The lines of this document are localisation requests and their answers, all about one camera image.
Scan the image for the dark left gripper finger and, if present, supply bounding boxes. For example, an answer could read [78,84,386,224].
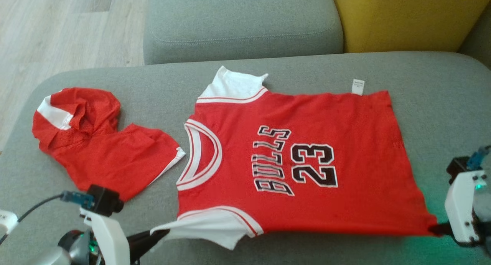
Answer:
[130,242,155,265]
[127,229,170,245]

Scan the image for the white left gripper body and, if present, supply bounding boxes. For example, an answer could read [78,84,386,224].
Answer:
[58,208,132,265]

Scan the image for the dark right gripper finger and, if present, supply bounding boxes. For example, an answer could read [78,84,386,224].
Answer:
[429,222,454,237]

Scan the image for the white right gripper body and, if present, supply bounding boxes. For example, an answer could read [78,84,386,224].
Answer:
[444,170,491,255]

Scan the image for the red shorts with white trim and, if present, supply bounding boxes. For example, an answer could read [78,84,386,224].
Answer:
[32,87,186,202]

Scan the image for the red Bulls 23 jersey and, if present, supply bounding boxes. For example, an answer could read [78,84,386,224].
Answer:
[150,66,438,250]

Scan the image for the grey sofa back cushion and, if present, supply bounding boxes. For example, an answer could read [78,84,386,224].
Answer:
[458,4,491,70]

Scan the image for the yellow sofa backrest cushion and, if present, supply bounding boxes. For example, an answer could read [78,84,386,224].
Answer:
[330,0,491,53]

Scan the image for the large grey sofa chaise seat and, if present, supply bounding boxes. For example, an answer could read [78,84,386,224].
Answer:
[0,51,491,265]

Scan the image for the grey sofa seat cushion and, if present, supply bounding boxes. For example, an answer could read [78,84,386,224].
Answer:
[143,0,344,65]

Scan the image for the black cable with blue plug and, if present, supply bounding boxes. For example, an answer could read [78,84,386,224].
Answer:
[0,191,94,246]
[466,144,491,170]

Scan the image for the white cable label tag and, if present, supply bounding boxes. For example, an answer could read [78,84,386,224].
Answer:
[0,210,18,235]

